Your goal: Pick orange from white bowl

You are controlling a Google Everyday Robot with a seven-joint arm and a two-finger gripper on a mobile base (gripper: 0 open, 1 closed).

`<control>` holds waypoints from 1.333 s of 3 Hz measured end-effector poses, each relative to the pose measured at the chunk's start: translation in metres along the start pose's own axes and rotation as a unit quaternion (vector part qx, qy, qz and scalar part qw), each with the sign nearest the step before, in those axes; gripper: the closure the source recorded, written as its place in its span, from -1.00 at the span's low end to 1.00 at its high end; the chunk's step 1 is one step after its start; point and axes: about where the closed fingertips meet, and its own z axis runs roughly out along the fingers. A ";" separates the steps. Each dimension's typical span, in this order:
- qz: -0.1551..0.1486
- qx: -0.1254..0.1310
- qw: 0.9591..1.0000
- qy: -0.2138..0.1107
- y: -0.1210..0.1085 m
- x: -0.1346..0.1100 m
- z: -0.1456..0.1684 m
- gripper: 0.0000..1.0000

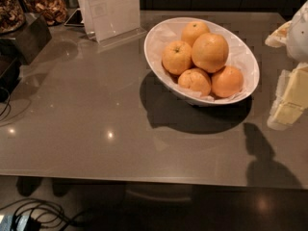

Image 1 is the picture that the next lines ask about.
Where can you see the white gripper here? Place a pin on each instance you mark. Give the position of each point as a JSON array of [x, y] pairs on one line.
[[298, 38]]

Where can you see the large orange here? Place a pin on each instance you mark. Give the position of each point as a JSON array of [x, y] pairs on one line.
[[210, 52]]

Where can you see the white paper bowl liner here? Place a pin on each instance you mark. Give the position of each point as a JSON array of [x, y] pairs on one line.
[[242, 55]]

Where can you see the front right orange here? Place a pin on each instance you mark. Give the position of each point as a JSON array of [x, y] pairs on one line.
[[227, 81]]

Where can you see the front middle orange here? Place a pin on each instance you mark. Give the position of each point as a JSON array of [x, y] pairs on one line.
[[195, 79]]

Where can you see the top back orange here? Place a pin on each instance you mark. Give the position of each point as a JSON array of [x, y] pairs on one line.
[[193, 30]]

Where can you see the left orange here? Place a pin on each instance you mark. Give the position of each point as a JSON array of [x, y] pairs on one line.
[[177, 57]]

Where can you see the white oval bowl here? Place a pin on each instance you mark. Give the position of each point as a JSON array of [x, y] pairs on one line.
[[154, 53]]

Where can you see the clear acrylic sign holder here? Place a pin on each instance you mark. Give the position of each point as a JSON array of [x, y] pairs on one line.
[[111, 19]]

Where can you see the black smartphone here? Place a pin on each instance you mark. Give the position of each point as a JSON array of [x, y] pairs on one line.
[[75, 20]]

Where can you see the glass jar of dried snacks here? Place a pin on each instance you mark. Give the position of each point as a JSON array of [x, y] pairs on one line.
[[53, 11]]

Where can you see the dark box stand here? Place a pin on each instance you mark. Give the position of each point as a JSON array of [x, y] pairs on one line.
[[26, 42]]

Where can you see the left jar of dried snacks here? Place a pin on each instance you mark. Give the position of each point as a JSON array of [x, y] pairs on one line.
[[11, 16]]

